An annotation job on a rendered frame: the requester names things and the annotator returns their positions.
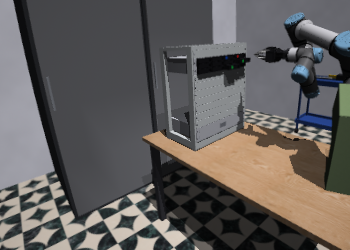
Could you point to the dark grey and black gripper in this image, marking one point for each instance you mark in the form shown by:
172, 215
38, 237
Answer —
273, 55

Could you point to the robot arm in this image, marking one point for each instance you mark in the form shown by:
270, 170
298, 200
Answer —
303, 35

